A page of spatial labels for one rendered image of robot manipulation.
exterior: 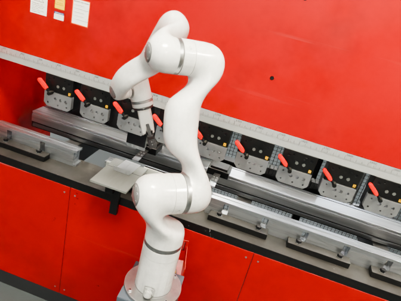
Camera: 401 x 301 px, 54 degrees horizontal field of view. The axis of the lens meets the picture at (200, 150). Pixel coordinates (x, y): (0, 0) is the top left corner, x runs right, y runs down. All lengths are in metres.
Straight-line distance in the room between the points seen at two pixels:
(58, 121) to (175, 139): 1.47
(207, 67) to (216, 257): 1.14
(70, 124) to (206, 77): 1.45
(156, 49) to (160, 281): 0.70
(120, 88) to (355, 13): 0.92
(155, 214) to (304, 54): 0.93
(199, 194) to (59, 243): 1.34
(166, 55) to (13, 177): 1.43
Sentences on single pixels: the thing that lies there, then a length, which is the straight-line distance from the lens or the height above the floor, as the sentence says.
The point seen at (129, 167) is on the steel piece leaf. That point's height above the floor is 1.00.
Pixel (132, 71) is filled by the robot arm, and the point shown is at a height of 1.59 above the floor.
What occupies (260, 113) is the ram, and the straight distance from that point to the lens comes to 1.75.
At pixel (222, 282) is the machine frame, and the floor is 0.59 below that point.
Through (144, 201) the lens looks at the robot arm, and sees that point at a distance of 1.09.
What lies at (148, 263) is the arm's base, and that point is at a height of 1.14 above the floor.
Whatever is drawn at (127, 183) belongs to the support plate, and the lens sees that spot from 1.87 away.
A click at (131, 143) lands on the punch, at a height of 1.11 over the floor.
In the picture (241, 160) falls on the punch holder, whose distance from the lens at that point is 1.83.
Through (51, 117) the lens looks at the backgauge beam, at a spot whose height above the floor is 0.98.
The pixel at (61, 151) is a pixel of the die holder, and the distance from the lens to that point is 2.21.
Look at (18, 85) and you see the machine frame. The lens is 2.57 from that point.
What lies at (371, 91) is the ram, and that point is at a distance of 1.74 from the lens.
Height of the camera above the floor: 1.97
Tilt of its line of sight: 24 degrees down
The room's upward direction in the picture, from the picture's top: 14 degrees clockwise
